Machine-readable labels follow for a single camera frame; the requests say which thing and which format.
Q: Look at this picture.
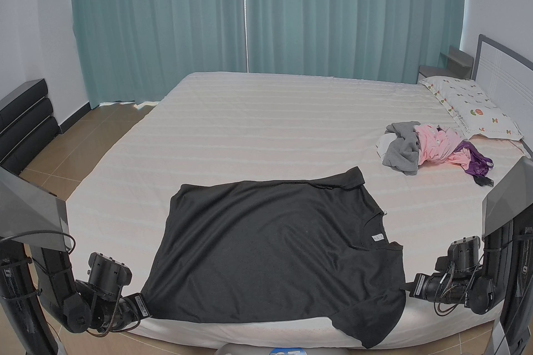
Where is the white printed pillow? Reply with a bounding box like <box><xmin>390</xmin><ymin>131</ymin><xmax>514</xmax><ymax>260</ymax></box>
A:
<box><xmin>421</xmin><ymin>76</ymin><xmax>524</xmax><ymax>142</ymax></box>

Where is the pink garment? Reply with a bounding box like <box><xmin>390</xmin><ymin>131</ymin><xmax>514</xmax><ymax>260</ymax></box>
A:
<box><xmin>414</xmin><ymin>124</ymin><xmax>469</xmax><ymax>170</ymax></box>

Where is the purple garment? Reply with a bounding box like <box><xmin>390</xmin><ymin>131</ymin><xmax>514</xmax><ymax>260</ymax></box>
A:
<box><xmin>453</xmin><ymin>140</ymin><xmax>495</xmax><ymax>177</ymax></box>

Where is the grey garment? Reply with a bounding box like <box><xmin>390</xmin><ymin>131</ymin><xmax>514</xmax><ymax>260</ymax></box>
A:
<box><xmin>383</xmin><ymin>121</ymin><xmax>421</xmax><ymax>176</ymax></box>

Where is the black T-shirt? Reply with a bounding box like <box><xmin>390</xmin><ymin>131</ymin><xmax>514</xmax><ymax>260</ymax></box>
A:
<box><xmin>141</xmin><ymin>166</ymin><xmax>406</xmax><ymax>349</ymax></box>

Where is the white garment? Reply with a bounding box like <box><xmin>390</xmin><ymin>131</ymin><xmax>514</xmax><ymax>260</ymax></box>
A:
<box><xmin>376</xmin><ymin>134</ymin><xmax>394</xmax><ymax>158</ymax></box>

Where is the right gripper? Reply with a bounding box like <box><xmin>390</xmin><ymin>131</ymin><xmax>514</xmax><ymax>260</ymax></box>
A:
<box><xmin>409</xmin><ymin>272</ymin><xmax>471</xmax><ymax>304</ymax></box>

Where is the black chest of drawers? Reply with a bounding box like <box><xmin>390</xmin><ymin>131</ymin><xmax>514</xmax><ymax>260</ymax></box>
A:
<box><xmin>0</xmin><ymin>79</ymin><xmax>61</xmax><ymax>175</ymax></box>

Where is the grey bedside table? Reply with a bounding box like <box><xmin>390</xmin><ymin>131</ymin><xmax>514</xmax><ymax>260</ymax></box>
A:
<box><xmin>418</xmin><ymin>45</ymin><xmax>475</xmax><ymax>80</ymax></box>

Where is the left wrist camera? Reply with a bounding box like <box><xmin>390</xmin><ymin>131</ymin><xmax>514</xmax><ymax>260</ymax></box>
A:
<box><xmin>112</xmin><ymin>260</ymin><xmax>133</xmax><ymax>288</ymax></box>

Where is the blue-green curtain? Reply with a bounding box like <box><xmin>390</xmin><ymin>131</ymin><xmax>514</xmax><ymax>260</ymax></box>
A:
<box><xmin>71</xmin><ymin>0</ymin><xmax>248</xmax><ymax>106</ymax></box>
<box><xmin>243</xmin><ymin>0</ymin><xmax>467</xmax><ymax>84</ymax></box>

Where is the bed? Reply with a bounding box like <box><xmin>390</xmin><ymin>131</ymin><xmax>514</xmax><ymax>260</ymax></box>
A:
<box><xmin>67</xmin><ymin>34</ymin><xmax>533</xmax><ymax>350</ymax></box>

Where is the black cable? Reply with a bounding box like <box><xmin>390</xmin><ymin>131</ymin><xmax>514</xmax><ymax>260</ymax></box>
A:
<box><xmin>433</xmin><ymin>295</ymin><xmax>471</xmax><ymax>317</ymax></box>
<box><xmin>0</xmin><ymin>231</ymin><xmax>77</xmax><ymax>254</ymax></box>

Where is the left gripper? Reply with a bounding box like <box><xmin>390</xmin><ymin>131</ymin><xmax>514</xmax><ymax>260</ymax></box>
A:
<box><xmin>101</xmin><ymin>292</ymin><xmax>150</xmax><ymax>331</ymax></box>

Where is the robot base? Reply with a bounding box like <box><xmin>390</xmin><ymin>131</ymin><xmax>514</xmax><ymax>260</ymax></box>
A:
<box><xmin>214</xmin><ymin>342</ymin><xmax>346</xmax><ymax>355</ymax></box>

